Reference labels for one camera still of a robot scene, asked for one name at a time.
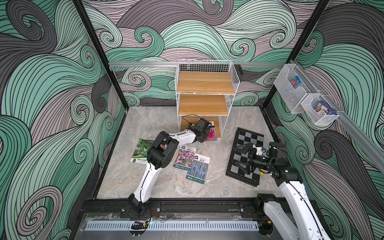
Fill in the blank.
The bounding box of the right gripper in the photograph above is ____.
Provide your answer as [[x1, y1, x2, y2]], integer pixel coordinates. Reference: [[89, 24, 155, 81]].
[[235, 143, 274, 173]]

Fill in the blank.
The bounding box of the magenta flower seed packet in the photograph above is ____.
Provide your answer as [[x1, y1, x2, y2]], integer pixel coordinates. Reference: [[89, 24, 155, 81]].
[[206, 121, 218, 141]]

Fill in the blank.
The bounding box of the pink flower seed packet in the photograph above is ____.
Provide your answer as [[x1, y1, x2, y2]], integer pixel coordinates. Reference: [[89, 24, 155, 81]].
[[173, 146, 196, 171]]

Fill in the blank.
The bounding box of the lavender seed packet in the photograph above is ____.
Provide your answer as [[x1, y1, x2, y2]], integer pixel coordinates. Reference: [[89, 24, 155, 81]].
[[186, 154, 211, 185]]

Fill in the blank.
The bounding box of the green leaf seed packet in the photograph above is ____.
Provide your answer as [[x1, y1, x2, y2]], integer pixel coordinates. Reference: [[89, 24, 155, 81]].
[[131, 139, 154, 165]]

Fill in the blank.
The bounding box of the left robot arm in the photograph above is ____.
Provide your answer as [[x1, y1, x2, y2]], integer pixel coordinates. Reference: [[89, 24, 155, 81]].
[[129, 118, 213, 216]]

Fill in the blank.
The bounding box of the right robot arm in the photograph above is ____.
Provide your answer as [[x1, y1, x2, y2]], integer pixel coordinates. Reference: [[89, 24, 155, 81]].
[[233, 142, 330, 240]]

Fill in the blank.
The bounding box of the black white chessboard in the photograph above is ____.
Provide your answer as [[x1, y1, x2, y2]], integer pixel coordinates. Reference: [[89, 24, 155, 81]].
[[226, 128, 264, 187]]

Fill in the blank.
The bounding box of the blue card box in bin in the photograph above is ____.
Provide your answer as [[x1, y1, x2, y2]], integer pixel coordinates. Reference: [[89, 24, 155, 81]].
[[314, 101, 337, 115]]

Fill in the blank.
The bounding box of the blue red item in bin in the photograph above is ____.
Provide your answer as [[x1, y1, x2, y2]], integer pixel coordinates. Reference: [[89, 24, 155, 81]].
[[290, 76, 302, 89]]

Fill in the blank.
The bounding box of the white wire shelf rack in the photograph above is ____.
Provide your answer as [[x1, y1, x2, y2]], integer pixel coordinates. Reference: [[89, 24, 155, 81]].
[[175, 59, 240, 139]]

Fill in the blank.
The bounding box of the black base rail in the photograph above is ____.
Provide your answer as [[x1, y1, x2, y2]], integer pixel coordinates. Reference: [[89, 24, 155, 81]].
[[80, 198, 265, 219]]

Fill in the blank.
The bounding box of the lower clear wall bin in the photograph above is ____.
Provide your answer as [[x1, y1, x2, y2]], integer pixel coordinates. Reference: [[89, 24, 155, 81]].
[[301, 93, 339, 126]]

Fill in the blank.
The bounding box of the clear wall bin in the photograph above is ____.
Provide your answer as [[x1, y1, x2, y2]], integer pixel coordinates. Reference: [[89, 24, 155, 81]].
[[301, 93, 339, 126], [274, 64, 310, 114]]

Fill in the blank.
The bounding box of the black wall bin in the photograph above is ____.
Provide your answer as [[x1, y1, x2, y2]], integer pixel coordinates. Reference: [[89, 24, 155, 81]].
[[234, 64, 244, 82]]

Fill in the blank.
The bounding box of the upper clear wall bin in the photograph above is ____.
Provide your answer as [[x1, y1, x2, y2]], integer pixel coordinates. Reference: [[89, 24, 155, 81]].
[[274, 64, 310, 114]]

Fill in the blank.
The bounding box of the grey slotted cable duct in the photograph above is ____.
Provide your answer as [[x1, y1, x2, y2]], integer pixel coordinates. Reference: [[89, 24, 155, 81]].
[[85, 220, 259, 232]]

